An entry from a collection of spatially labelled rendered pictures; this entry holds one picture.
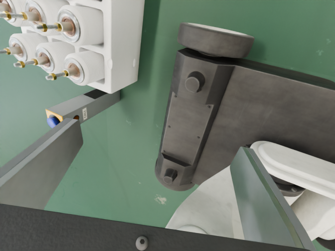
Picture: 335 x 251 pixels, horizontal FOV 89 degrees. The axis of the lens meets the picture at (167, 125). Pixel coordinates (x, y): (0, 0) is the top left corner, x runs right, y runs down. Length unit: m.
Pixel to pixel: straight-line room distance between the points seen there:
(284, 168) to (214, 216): 0.19
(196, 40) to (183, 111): 0.19
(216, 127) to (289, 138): 0.19
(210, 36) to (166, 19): 0.28
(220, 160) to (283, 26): 0.43
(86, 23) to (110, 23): 0.06
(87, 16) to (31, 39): 0.27
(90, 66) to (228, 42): 0.39
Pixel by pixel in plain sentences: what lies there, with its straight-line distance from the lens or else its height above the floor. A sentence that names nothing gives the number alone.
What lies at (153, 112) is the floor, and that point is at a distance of 0.79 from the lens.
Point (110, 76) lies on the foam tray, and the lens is 0.62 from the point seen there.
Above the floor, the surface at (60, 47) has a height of 0.21.
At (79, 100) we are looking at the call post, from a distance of 0.73.
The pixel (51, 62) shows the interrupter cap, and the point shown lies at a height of 0.25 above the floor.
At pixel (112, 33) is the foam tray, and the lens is 0.59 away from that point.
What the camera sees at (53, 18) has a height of 0.24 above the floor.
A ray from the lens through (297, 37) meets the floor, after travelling 0.65.
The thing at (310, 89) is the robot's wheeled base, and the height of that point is 0.17.
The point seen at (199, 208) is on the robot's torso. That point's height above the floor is 0.47.
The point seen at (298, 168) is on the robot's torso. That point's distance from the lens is 0.43.
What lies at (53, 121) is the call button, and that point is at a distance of 0.66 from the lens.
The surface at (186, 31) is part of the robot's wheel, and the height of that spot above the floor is 0.18.
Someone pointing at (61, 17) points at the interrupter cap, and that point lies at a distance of 0.59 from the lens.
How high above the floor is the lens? 0.63
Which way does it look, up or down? 53 degrees down
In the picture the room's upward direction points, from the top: 141 degrees counter-clockwise
